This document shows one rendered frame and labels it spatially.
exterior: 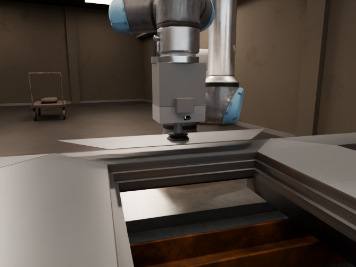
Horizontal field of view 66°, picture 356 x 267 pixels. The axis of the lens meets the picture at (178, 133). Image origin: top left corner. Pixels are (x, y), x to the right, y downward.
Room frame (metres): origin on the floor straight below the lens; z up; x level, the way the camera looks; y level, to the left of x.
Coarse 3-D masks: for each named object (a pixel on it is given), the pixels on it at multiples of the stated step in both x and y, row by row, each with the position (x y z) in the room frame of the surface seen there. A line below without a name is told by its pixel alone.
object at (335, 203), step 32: (96, 160) 0.44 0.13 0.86; (128, 160) 0.44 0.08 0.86; (160, 160) 0.44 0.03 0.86; (192, 160) 0.45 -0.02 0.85; (224, 160) 0.47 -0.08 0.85; (256, 160) 0.48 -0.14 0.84; (288, 192) 0.38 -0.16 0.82; (320, 192) 0.34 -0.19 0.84; (352, 224) 0.28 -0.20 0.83; (128, 256) 0.22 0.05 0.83
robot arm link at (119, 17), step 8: (120, 0) 0.63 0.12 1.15; (128, 0) 0.62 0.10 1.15; (136, 0) 0.61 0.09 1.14; (144, 0) 0.60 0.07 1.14; (152, 0) 0.60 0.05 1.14; (112, 8) 0.62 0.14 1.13; (120, 8) 0.62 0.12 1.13; (128, 8) 0.61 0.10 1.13; (136, 8) 0.60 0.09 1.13; (144, 8) 0.60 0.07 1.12; (152, 8) 0.59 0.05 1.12; (112, 16) 0.62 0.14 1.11; (120, 16) 0.62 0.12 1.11; (128, 16) 0.61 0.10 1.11; (136, 16) 0.61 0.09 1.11; (144, 16) 0.60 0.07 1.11; (152, 16) 0.59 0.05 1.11; (112, 24) 0.63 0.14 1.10; (120, 24) 0.62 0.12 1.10; (128, 24) 0.62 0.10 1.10; (136, 24) 0.61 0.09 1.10; (144, 24) 0.61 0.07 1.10; (152, 24) 0.60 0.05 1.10; (120, 32) 0.65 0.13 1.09; (128, 32) 0.64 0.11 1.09; (136, 32) 0.64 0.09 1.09; (144, 32) 0.64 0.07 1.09
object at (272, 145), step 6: (264, 144) 0.54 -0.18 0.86; (270, 144) 0.54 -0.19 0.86; (276, 144) 0.54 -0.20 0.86; (282, 144) 0.54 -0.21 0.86; (288, 144) 0.54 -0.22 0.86; (294, 144) 0.54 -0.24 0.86; (300, 144) 0.54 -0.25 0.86; (306, 144) 0.54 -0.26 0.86; (312, 144) 0.54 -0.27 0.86; (318, 144) 0.54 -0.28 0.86; (324, 144) 0.54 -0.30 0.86; (330, 144) 0.54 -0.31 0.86; (258, 150) 0.49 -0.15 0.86; (264, 150) 0.49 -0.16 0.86
